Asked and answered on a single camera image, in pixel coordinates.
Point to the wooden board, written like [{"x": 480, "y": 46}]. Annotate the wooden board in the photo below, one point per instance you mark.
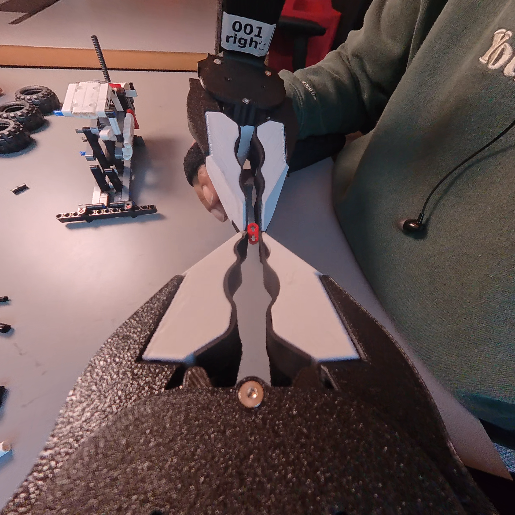
[{"x": 120, "y": 58}]

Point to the grey background table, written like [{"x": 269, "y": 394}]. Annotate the grey background table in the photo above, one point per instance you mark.
[{"x": 141, "y": 24}]

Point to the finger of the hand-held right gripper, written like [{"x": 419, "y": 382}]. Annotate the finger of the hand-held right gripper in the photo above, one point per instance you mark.
[
  {"x": 221, "y": 153},
  {"x": 275, "y": 161}
]

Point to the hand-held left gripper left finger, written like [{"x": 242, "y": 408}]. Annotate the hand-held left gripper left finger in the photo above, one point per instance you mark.
[{"x": 193, "y": 318}]

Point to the small red toy link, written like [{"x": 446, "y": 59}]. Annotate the small red toy link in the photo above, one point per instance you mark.
[{"x": 252, "y": 233}]

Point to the pile of small toy pieces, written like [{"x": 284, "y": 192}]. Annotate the pile of small toy pieces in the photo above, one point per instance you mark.
[{"x": 4, "y": 326}]

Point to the toy truck chassis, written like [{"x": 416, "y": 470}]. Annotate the toy truck chassis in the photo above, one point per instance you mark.
[{"x": 112, "y": 132}]

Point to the black toy tyre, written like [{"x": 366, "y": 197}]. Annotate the black toy tyre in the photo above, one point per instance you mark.
[
  {"x": 22, "y": 114},
  {"x": 14, "y": 136},
  {"x": 38, "y": 98}
]

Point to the grey desk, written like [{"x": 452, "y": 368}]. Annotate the grey desk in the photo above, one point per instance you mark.
[{"x": 100, "y": 261}]

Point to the black toy pin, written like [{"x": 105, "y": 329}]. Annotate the black toy pin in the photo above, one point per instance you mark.
[{"x": 19, "y": 189}]

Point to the person's torso in green sweatshirt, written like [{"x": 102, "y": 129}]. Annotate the person's torso in green sweatshirt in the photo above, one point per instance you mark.
[{"x": 442, "y": 261}]

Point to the black ribbed toy rod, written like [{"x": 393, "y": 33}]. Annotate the black ribbed toy rod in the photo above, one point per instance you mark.
[{"x": 100, "y": 60}]

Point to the red plastic chair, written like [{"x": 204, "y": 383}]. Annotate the red plastic chair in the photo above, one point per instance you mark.
[{"x": 314, "y": 24}]

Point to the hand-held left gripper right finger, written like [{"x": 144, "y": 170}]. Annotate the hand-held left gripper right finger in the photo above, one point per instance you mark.
[{"x": 309, "y": 318}]

